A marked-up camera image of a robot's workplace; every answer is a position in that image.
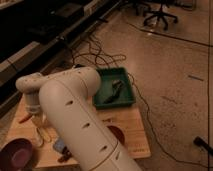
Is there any purple bowl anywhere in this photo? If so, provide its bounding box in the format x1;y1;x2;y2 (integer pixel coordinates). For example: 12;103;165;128
0;138;33;171

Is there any orange brown bowl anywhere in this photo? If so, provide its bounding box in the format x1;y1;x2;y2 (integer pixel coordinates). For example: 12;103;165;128
109;125;125;145

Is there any dark grape bunch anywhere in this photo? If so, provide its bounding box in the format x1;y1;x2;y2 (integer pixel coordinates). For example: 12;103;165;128
58;149;72;163

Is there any green plastic tray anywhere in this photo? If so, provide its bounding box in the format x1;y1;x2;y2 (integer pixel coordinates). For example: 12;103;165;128
93;67;135;109

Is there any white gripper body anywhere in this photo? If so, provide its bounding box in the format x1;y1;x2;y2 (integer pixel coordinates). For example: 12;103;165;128
26;105;47;128

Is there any orange carrot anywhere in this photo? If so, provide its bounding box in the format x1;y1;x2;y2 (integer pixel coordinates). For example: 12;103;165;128
18;114;32;124

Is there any blue sponge block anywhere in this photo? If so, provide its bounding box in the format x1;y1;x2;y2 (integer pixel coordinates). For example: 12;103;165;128
53;138;65;153

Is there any black office chair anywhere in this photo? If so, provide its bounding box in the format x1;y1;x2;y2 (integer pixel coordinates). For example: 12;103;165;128
143;0;178;30

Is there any dark object in tray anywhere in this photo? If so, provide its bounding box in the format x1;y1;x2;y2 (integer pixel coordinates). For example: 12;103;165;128
104;80;124;104

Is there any black object on floor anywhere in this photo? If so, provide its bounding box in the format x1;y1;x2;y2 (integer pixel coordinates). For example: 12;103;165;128
193;137;213;156

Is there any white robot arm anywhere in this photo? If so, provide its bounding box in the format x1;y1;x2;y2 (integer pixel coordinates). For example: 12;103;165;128
16;67;142;171

